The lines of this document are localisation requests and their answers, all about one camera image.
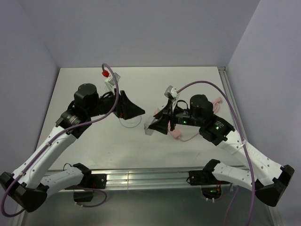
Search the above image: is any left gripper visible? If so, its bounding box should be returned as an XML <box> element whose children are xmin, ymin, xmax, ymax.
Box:
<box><xmin>87</xmin><ymin>89</ymin><xmax>145</xmax><ymax>120</ymax></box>

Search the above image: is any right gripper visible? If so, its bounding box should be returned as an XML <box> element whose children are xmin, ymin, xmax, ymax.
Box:
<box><xmin>149</xmin><ymin>98</ymin><xmax>203</xmax><ymax>134</ymax></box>

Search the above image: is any pink power strip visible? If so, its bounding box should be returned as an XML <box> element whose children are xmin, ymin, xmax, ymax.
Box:
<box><xmin>168</xmin><ymin>123</ymin><xmax>182</xmax><ymax>141</ymax></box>

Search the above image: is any white charger plug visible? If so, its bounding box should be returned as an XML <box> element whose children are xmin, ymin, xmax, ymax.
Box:
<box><xmin>143</xmin><ymin>116</ymin><xmax>155</xmax><ymax>136</ymax></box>

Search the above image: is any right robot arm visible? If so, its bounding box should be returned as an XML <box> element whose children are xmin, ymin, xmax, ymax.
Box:
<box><xmin>147</xmin><ymin>95</ymin><xmax>294</xmax><ymax>207</ymax></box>

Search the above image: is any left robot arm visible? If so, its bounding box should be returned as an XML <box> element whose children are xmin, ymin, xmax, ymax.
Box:
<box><xmin>0</xmin><ymin>83</ymin><xmax>145</xmax><ymax>212</ymax></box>

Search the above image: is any thin blue charging cable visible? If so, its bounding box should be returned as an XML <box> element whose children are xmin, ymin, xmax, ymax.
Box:
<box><xmin>119</xmin><ymin>116</ymin><xmax>143</xmax><ymax>129</ymax></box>

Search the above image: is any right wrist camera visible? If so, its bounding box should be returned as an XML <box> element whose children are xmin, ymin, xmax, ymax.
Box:
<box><xmin>164</xmin><ymin>86</ymin><xmax>180</xmax><ymax>110</ymax></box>

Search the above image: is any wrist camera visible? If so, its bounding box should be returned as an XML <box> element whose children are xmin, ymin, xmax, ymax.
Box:
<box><xmin>164</xmin><ymin>86</ymin><xmax>180</xmax><ymax>110</ymax></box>
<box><xmin>102</xmin><ymin>70</ymin><xmax>116</xmax><ymax>92</ymax></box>

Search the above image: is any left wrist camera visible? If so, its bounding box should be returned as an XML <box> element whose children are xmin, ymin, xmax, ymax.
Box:
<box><xmin>102</xmin><ymin>70</ymin><xmax>116</xmax><ymax>92</ymax></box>

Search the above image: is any pink power strip cord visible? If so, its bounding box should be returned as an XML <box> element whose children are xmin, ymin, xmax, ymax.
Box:
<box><xmin>178</xmin><ymin>96</ymin><xmax>223</xmax><ymax>143</ymax></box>

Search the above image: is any aluminium frame rail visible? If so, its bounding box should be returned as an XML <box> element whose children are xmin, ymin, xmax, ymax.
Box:
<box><xmin>14</xmin><ymin>67</ymin><xmax>283</xmax><ymax>226</ymax></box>

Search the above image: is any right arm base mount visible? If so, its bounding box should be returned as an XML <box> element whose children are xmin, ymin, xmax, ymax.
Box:
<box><xmin>186</xmin><ymin>170</ymin><xmax>232</xmax><ymax>199</ymax></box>

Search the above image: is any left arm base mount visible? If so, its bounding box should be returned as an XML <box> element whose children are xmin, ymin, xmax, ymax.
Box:
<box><xmin>70</xmin><ymin>174</ymin><xmax>107</xmax><ymax>206</ymax></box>

